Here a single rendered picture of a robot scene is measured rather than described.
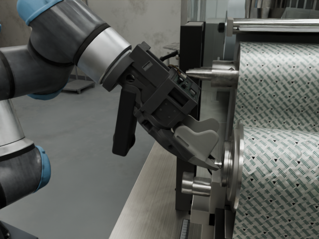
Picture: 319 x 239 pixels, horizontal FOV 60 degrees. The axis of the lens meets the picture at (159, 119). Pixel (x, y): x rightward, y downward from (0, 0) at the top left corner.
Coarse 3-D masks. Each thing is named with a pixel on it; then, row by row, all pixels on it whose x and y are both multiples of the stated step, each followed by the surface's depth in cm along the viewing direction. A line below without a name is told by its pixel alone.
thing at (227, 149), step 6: (228, 144) 43; (222, 150) 46; (228, 150) 42; (222, 156) 46; (228, 156) 42; (222, 162) 43; (228, 162) 41; (222, 168) 42; (228, 168) 41; (222, 174) 42; (228, 174) 41; (222, 180) 42; (228, 180) 42; (222, 186) 44; (228, 186) 43
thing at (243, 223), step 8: (240, 216) 41; (248, 216) 40; (256, 216) 40; (240, 224) 41; (248, 224) 41; (256, 224) 41; (264, 224) 40; (272, 224) 40; (280, 224) 40; (288, 224) 39; (296, 224) 39; (304, 224) 39; (312, 224) 39; (240, 232) 42; (248, 232) 42; (256, 232) 41; (264, 232) 41; (272, 232) 41; (280, 232) 40; (288, 232) 40; (296, 232) 40; (304, 232) 39; (312, 232) 39
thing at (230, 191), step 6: (234, 132) 43; (234, 138) 41; (234, 144) 41; (234, 150) 40; (234, 156) 39; (234, 162) 39; (234, 168) 39; (234, 174) 39; (234, 180) 39; (234, 186) 40; (228, 192) 44; (234, 192) 40; (228, 198) 43
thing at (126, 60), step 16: (144, 48) 37; (128, 64) 37; (144, 64) 37; (160, 64) 39; (112, 80) 37; (128, 80) 41; (144, 80) 39; (160, 80) 38; (176, 80) 38; (144, 96) 40; (160, 96) 37; (176, 96) 37; (192, 96) 38; (144, 112) 39; (160, 112) 39; (176, 112) 39; (144, 128) 39; (160, 128) 39
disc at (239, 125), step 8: (240, 120) 43; (240, 128) 40; (240, 136) 39; (240, 144) 38; (240, 152) 38; (240, 160) 38; (240, 168) 37; (240, 176) 37; (240, 184) 38; (232, 208) 42
